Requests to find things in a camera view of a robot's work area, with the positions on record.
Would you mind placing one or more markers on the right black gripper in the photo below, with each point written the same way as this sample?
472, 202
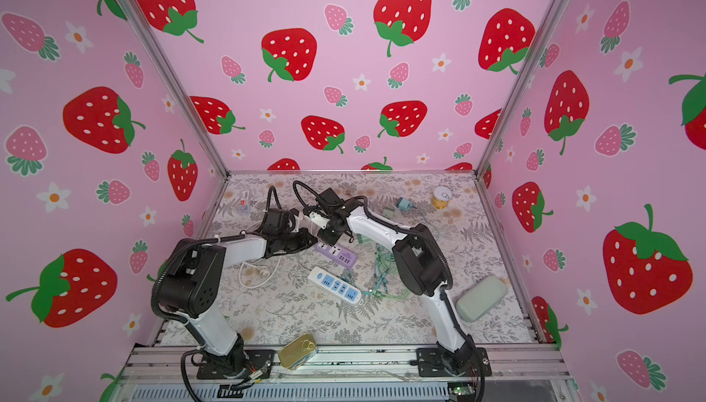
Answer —
325, 236

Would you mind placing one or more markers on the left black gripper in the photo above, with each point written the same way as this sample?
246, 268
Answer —
304, 234

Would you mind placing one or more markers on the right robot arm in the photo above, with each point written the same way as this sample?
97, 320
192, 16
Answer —
421, 265

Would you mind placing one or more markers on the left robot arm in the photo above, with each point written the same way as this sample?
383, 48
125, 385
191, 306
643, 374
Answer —
186, 290

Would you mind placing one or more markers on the blue charger plug far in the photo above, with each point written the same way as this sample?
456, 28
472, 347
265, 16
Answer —
405, 205

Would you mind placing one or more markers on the purple power strip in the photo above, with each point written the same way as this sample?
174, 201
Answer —
341, 256

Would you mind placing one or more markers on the white blue power strip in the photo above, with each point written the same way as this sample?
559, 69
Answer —
335, 286

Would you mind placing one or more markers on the clear plastic small box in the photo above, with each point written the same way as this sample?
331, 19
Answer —
244, 201

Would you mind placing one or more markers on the gold sardine tin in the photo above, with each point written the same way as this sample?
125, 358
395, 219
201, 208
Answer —
298, 352

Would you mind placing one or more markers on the yellow tin can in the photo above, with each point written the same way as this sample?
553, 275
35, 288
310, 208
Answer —
441, 197

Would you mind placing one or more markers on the pale green soap box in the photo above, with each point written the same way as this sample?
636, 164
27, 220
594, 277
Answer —
480, 299

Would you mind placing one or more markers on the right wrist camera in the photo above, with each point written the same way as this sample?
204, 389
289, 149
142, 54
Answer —
317, 219

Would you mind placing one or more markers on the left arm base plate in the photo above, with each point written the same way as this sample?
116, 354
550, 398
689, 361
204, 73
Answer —
237, 365

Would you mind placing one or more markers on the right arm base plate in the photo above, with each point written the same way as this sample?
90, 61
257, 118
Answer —
437, 362

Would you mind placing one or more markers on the aluminium front rail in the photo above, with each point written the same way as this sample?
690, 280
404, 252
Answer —
518, 372

